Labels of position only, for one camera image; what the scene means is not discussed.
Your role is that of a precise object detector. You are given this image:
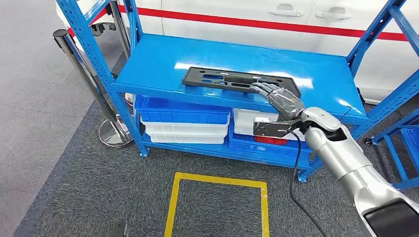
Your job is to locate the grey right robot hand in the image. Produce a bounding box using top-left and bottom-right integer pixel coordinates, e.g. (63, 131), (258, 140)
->
(250, 81), (306, 121)

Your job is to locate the black plastic frame part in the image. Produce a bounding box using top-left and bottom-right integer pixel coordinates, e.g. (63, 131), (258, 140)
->
(182, 67), (302, 99)

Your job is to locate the blue shelf rack on casters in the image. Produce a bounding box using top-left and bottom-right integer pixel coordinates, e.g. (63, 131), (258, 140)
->
(364, 108), (419, 191)

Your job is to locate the blue metal shelf rack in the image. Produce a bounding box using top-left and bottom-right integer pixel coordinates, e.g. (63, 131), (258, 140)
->
(55, 0), (419, 183)

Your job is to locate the red plastic item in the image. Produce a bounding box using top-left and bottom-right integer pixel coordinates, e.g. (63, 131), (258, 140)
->
(253, 135), (288, 146)

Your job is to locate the white car with red stripe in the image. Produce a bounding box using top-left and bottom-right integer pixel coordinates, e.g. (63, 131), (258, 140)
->
(55, 0), (419, 105)

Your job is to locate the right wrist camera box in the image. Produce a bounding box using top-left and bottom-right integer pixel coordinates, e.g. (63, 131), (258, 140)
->
(252, 116), (303, 139)

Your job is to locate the white car door handle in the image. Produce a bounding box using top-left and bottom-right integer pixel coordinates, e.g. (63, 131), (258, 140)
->
(269, 3), (304, 17)
(315, 6), (352, 20)

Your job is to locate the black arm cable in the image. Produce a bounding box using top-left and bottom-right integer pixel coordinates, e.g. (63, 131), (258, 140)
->
(284, 128), (329, 237)

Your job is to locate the chrome stanchion post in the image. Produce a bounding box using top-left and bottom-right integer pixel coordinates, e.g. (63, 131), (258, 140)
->
(52, 29), (133, 149)
(109, 0), (131, 60)

